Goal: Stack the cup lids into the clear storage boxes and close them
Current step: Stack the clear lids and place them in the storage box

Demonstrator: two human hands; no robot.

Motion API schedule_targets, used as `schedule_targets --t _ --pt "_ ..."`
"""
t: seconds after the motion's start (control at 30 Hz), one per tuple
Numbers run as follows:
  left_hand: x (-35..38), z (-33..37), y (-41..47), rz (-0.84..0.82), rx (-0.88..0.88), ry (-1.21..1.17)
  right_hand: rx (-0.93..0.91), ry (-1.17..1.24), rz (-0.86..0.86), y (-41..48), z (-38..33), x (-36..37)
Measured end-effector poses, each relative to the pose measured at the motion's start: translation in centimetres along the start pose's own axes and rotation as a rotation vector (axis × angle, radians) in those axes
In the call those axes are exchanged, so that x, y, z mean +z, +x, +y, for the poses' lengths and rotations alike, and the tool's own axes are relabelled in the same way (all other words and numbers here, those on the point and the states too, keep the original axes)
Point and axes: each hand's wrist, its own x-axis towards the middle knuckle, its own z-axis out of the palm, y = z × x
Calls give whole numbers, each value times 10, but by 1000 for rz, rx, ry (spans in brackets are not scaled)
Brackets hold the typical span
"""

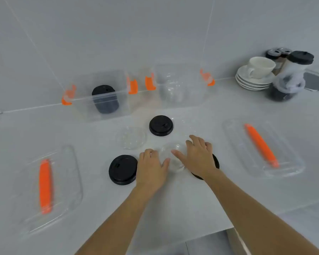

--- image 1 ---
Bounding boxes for clear storage box orange latches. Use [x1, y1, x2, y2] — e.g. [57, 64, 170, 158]
[145, 63, 216, 108]
[61, 70, 139, 122]

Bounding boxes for stack of white saucers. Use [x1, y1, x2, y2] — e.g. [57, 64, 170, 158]
[236, 78, 270, 91]

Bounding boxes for clear dome lid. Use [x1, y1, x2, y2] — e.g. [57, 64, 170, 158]
[159, 142, 188, 173]
[116, 126, 147, 150]

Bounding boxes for white paper cup black lid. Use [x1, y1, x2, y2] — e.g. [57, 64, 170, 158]
[280, 51, 315, 80]

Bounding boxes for clear plastic bag dark contents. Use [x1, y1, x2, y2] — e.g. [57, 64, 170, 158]
[267, 73, 306, 102]

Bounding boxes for grey round disc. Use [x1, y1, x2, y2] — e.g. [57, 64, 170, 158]
[303, 72, 319, 92]

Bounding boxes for stack of clear lids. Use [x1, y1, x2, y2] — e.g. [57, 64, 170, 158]
[159, 76, 185, 104]

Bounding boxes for stack of black lids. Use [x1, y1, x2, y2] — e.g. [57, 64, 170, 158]
[91, 85, 120, 114]

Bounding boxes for person's right forearm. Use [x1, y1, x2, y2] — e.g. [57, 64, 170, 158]
[202, 167, 319, 255]

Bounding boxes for person's left forearm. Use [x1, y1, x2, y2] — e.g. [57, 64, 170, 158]
[75, 184, 160, 255]

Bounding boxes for person's right hand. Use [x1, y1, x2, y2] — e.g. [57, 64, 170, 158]
[171, 135, 220, 181]

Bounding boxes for white ceramic cup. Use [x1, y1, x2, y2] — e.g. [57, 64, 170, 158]
[246, 56, 276, 79]

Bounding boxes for black plastic cup lid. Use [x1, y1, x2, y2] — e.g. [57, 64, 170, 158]
[149, 115, 174, 137]
[191, 154, 220, 180]
[108, 155, 138, 186]

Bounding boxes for person's left hand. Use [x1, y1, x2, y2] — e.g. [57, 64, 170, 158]
[135, 149, 170, 194]

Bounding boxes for white saucer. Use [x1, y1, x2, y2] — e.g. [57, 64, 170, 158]
[238, 65, 276, 85]
[236, 73, 274, 87]
[235, 75, 272, 89]

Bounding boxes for clear box lid orange handle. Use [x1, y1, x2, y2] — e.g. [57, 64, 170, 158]
[15, 145, 83, 234]
[223, 119, 306, 178]

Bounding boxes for glass jar black silver lid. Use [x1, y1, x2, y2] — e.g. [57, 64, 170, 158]
[265, 48, 284, 76]
[278, 47, 292, 60]

